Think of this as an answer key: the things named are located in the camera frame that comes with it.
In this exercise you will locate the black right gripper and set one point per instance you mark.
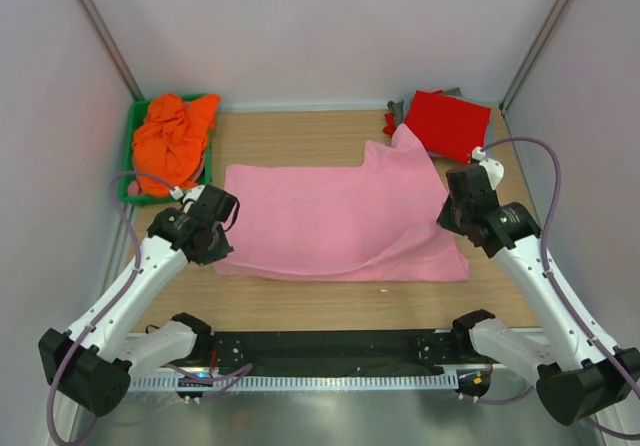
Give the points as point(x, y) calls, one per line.
point(445, 219)

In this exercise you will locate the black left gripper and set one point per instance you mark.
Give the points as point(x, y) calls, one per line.
point(220, 251)

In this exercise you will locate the pink t shirt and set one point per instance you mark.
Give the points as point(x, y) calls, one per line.
point(372, 222)

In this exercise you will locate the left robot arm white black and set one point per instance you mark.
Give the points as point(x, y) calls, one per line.
point(94, 361)

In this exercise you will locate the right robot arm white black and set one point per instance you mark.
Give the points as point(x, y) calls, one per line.
point(581, 370)

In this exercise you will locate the orange t shirt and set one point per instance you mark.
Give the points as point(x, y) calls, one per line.
point(172, 140)

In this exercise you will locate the folded red t shirt top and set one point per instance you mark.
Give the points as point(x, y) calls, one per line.
point(450, 121)

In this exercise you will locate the folded red t shirt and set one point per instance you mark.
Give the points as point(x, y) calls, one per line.
point(450, 121)
point(392, 121)

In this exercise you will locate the folded red t shirt bottom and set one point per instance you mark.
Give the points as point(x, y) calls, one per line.
point(392, 121)

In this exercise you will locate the folded grey t shirt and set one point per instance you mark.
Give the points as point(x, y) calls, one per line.
point(397, 108)

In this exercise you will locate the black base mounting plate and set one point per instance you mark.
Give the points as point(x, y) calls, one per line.
point(342, 354)

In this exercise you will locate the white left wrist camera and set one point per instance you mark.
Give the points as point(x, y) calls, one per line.
point(186, 195)

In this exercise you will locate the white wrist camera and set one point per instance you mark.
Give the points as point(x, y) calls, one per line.
point(186, 195)
point(494, 168)

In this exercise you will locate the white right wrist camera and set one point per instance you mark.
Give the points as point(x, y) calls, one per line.
point(494, 168)

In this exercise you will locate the white slotted cable duct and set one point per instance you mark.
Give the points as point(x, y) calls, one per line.
point(173, 382)

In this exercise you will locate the right aluminium frame post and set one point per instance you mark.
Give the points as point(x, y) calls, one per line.
point(549, 26)

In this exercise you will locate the aluminium frame post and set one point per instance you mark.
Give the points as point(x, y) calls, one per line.
point(549, 26)
point(107, 41)

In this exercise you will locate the left aluminium frame post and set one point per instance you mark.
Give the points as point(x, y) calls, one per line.
point(107, 41)

